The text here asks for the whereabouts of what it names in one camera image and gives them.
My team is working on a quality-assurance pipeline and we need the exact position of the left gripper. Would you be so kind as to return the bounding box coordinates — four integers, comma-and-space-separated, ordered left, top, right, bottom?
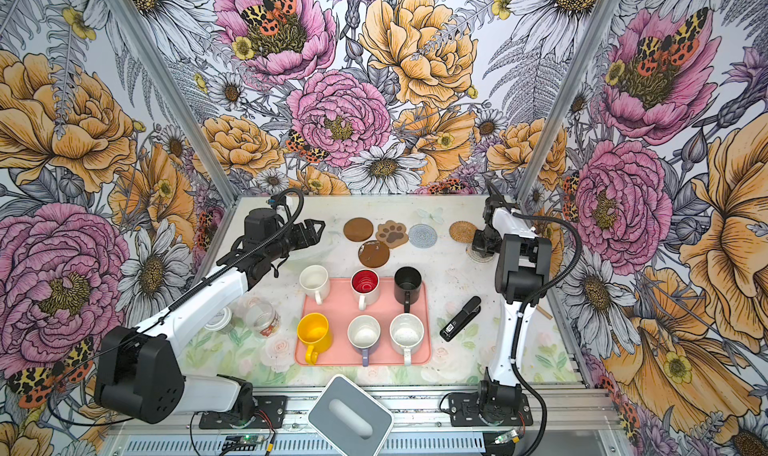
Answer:
266, 219, 325, 260

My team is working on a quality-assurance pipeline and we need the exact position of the rattan woven round coaster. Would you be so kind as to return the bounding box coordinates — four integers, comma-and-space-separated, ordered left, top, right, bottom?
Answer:
449, 221, 477, 244

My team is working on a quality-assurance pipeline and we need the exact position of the grey woven round coaster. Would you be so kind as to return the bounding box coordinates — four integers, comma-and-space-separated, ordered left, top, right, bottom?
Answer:
408, 224, 438, 249

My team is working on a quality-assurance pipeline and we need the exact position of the dark brown round coaster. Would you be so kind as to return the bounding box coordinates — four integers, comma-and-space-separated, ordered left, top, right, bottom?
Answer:
343, 217, 374, 242

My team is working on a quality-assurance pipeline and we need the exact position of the glossy brown round coaster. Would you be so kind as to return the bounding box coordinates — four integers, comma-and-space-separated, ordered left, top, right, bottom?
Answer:
358, 240, 390, 269

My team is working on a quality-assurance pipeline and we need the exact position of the paw shaped cork coaster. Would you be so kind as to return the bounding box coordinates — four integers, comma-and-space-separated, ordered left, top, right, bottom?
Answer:
375, 220, 409, 249

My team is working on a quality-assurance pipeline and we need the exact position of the multicolour woven round coaster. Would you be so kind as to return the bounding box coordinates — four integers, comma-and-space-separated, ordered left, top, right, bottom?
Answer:
466, 247, 494, 264

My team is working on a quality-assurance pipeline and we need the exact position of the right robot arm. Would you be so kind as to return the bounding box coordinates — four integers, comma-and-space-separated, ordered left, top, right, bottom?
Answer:
472, 198, 583, 425

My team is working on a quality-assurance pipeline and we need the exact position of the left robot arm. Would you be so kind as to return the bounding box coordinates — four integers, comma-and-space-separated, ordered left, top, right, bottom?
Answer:
94, 208, 325, 424

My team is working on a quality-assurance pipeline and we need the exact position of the white mug off tray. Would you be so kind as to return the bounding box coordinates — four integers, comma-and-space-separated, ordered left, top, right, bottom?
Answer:
299, 265, 331, 305

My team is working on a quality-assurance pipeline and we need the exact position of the glass jar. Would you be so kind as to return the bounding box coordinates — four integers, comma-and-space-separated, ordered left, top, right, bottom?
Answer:
244, 299, 280, 338

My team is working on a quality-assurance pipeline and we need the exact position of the black mug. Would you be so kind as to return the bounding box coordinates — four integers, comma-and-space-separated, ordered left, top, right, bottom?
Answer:
394, 266, 422, 313

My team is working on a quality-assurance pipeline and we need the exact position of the wooden mallet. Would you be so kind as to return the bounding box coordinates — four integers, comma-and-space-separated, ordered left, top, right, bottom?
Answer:
536, 306, 553, 320

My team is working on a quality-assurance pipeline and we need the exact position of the red inside white mug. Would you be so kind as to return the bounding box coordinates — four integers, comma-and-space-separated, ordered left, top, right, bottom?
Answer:
350, 269, 380, 311

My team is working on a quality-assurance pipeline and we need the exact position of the yellow mug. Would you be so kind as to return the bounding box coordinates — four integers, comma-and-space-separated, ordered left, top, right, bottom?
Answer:
297, 313, 333, 366

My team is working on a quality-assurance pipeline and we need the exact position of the pink tray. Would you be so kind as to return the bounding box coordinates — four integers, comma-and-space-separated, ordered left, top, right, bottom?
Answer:
294, 277, 432, 367

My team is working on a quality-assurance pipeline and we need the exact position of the jar lid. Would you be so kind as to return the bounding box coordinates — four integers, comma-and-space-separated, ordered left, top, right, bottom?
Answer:
204, 307, 234, 334

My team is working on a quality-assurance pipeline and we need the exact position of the white mug on tray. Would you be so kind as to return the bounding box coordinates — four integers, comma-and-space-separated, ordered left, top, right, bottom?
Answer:
389, 313, 425, 366

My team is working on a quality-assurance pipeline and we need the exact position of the right small circuit board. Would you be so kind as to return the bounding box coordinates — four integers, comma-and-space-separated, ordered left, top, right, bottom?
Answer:
493, 429, 520, 445

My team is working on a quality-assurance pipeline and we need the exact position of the grey white box device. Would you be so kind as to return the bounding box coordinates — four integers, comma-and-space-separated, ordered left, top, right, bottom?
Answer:
307, 374, 394, 456

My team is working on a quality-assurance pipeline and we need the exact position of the green circuit board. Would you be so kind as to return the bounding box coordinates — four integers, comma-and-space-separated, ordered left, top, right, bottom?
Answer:
221, 435, 261, 455

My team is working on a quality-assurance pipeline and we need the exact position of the purple handled white mug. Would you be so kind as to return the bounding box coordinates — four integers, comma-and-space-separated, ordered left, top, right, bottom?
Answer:
347, 315, 381, 367

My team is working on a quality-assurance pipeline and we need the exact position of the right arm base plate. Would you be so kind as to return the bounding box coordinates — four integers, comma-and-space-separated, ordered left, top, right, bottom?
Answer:
447, 392, 534, 427

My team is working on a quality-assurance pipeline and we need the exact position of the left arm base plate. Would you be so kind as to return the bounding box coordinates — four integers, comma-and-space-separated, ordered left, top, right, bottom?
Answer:
198, 395, 288, 430

